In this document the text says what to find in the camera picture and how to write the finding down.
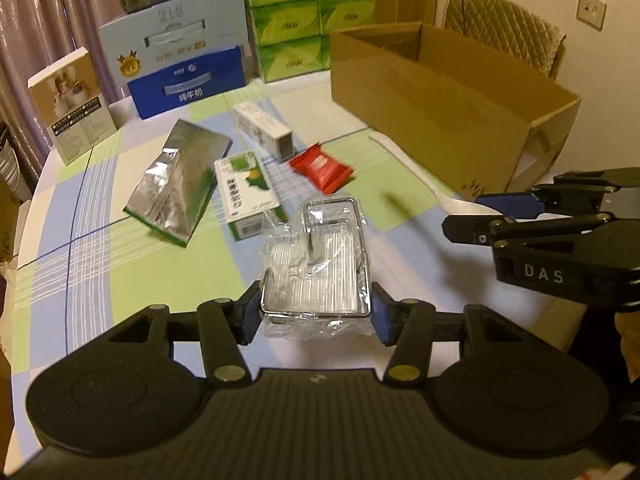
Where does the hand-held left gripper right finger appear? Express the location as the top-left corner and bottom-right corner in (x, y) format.
(371, 283), (533, 389)

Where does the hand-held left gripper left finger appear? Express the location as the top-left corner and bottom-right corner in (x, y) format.
(107, 284), (264, 389)

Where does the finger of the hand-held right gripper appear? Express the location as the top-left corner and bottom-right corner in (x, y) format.
(442, 211), (616, 257)
(474, 166), (640, 221)

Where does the plastic metal rack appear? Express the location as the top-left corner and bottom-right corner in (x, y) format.
(260, 198), (379, 339)

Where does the brown cardboard box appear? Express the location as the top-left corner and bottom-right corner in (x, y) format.
(330, 21), (584, 204)

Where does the green white medicine box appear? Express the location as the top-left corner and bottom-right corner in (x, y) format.
(214, 150), (289, 241)

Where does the silver foil pouch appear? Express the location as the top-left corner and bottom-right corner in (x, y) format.
(122, 120), (234, 249)

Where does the desktop with checked tablecloth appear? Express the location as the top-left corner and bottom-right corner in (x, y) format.
(10, 67), (583, 378)

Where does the white plastic spoon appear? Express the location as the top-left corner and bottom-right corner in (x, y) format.
(369, 132), (477, 213)

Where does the red snack packet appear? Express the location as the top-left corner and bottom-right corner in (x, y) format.
(288, 143), (356, 195)

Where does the chair with quilted cover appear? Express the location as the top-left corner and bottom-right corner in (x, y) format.
(442, 0), (569, 81)

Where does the long white box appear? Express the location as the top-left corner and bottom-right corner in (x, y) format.
(235, 102), (294, 161)

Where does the dark blue milk carton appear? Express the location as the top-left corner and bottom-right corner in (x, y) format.
(127, 45), (249, 120)

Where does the white product box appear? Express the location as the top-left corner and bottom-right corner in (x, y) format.
(27, 47), (119, 166)

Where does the stack of green tissue packs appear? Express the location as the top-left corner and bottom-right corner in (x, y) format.
(242, 0), (377, 86)

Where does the white plastic bucket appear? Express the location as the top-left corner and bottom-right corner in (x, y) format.
(0, 122), (23, 196)

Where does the light blue milk carton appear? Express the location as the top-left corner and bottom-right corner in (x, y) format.
(99, 0), (252, 102)

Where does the beige wall socket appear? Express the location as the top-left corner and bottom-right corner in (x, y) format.
(577, 0), (607, 29)

